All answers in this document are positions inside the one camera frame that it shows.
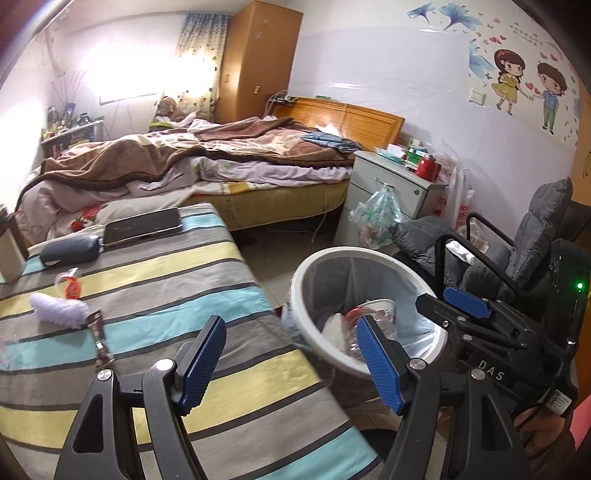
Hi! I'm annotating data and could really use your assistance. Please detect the hanging plastic bag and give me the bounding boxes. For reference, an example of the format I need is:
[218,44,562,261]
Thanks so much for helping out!
[349,186,404,250]

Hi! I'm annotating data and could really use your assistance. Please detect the red tin can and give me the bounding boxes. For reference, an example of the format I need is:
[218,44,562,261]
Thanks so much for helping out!
[416,155,442,183]

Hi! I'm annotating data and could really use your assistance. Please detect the black smartphone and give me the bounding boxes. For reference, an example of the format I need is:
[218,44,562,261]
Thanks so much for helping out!
[102,208,182,249]

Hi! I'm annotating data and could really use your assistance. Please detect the wooden wardrobe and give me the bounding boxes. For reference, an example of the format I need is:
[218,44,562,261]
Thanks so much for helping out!
[214,1,303,123]

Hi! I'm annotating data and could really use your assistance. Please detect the dark blue glasses case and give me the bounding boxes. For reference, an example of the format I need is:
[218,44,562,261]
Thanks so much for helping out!
[39,235,101,267]

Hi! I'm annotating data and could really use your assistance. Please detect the grey cushioned chair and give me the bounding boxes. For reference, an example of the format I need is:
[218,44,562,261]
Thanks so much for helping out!
[389,179,590,320]

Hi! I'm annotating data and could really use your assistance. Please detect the patterned curtain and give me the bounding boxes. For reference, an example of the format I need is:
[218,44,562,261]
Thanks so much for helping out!
[170,12,230,119]

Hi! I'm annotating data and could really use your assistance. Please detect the brown coffee sachet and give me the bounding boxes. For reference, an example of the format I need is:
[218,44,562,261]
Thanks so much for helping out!
[86,310,114,371]

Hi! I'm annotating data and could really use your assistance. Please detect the cluttered white shelf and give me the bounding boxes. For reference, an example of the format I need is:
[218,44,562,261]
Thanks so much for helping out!
[40,103,104,158]

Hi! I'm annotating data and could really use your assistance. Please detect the red snack wrapper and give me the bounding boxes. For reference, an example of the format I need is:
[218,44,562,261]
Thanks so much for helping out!
[54,267,82,300]

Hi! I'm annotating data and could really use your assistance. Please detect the brown blanket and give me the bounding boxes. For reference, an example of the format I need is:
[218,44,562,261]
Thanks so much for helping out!
[16,117,353,206]

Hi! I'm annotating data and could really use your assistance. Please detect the bed with wooden headboard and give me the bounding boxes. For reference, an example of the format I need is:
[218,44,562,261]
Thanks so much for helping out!
[15,98,404,244]

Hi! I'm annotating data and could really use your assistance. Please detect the striped table cloth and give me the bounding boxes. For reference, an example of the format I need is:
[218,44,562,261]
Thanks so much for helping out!
[1,204,382,479]

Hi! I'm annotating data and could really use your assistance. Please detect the white round trash bin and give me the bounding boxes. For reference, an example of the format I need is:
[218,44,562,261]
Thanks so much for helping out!
[281,247,448,379]

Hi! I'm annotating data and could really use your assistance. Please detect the right hand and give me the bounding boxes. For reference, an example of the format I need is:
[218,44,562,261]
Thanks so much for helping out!
[514,408,576,480]

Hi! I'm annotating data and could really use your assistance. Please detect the teddy bear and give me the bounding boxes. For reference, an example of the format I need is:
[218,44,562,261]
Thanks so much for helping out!
[155,96,185,122]

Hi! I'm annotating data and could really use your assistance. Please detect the folded blue clothes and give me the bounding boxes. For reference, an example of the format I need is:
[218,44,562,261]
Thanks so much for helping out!
[301,132,363,154]

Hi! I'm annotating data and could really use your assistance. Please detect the cartoon couple wall sticker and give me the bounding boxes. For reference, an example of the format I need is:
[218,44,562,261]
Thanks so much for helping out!
[492,49,568,134]

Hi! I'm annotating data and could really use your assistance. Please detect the white bedside cabinet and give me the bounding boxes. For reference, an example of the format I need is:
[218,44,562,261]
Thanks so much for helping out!
[334,151,447,251]

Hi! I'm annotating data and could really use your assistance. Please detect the white printed paper cup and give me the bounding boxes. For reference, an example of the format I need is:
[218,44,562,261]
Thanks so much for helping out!
[322,299,397,359]

